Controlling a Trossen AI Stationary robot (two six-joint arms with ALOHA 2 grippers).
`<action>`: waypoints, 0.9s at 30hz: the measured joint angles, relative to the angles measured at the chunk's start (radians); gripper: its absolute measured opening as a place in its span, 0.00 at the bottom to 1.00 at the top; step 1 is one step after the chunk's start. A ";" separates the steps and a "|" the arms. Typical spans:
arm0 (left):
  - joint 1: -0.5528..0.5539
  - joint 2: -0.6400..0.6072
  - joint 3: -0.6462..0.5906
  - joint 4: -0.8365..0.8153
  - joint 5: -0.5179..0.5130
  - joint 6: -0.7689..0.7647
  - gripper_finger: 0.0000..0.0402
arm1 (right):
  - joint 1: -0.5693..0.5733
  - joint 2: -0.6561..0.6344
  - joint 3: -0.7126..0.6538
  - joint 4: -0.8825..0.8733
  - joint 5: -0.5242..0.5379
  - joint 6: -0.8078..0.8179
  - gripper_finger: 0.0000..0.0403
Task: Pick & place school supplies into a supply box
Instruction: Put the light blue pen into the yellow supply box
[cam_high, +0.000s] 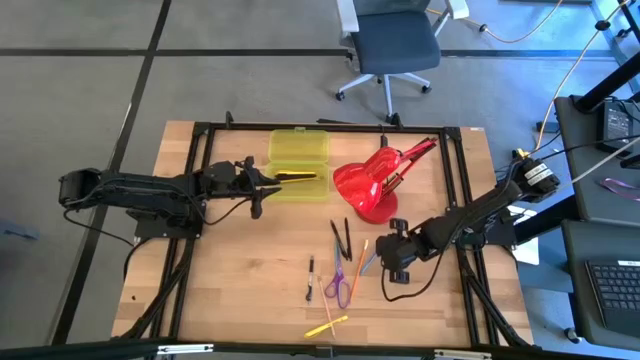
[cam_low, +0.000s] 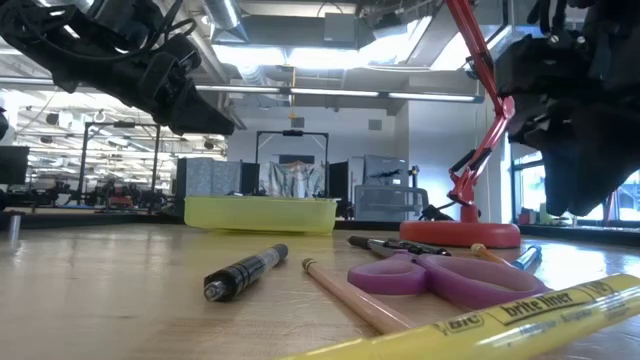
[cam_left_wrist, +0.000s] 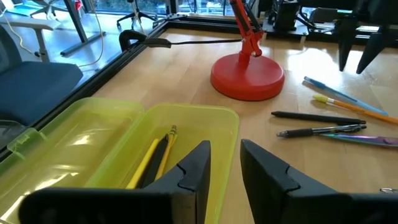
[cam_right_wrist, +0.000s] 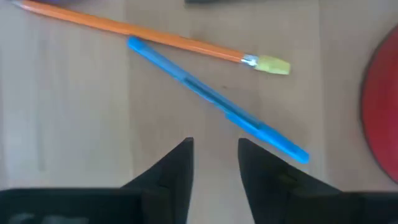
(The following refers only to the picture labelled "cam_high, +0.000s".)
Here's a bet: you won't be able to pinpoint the black pen with clear barrel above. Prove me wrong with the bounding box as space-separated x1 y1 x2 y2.
305 255 316 304

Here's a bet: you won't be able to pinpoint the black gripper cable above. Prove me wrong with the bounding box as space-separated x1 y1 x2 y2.
202 197 254 227
380 247 449 304

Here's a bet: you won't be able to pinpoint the yellow transparent supply box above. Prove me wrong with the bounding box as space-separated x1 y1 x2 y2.
263 127 332 204

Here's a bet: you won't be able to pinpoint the grey desk with keyboard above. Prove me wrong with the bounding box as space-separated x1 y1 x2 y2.
560 219 640 351

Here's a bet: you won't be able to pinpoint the black keyboard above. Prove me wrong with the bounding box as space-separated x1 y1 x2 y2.
584 258 640 340

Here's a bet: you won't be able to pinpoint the dark grey office chair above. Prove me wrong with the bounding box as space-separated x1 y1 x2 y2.
334 0 471 125

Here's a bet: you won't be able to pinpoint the silver rail bracket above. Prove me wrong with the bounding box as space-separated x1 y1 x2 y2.
433 348 494 360
157 343 215 357

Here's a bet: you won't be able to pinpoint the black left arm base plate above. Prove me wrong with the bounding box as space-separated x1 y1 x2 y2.
133 209 204 241

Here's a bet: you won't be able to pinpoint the purple ribbon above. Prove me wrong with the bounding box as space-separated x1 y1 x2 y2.
598 177 640 202

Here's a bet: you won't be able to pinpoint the white paper sheet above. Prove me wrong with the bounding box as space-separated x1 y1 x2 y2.
508 204 542 266

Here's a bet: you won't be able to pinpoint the black camera rig rail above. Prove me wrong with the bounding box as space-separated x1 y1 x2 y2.
0 337 640 360

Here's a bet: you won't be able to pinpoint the white cable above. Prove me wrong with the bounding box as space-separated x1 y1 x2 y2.
569 149 640 187

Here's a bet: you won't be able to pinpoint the red desk lamp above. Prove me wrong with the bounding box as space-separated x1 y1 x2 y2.
332 137 439 226

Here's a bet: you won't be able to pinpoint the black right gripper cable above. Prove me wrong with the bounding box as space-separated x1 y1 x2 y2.
380 247 449 304

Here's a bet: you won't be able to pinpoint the black diagonal desk beam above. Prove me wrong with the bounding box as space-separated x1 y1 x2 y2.
573 49 640 114

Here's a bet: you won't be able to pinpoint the orange pencil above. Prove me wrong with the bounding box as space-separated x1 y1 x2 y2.
348 238 370 303

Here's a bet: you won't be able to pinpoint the yellow hanging power cable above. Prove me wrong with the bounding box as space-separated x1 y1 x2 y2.
532 0 632 151

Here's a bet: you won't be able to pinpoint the black aluminium table frame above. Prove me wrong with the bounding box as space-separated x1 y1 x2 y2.
112 110 534 351

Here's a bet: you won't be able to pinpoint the black desk leg beam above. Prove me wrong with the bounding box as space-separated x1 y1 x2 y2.
513 194 576 245

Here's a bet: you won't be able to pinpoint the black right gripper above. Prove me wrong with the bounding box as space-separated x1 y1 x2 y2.
375 218 419 286

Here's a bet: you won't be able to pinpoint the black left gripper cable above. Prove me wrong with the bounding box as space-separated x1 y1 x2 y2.
202 197 254 227

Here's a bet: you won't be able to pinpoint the purple scissors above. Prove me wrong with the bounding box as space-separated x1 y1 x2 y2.
324 239 352 310

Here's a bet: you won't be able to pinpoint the orange extension cable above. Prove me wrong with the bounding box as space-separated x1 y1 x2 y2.
427 0 566 45

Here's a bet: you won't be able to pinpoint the dark grey side desk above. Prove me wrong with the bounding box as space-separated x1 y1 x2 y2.
553 94 640 229

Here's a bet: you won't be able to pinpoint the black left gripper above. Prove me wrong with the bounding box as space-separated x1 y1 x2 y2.
234 155 283 220

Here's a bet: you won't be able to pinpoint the blue grey pen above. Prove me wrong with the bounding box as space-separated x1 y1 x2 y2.
358 251 380 277

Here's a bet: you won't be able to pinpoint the black power adapter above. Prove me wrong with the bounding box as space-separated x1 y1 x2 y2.
597 101 637 154

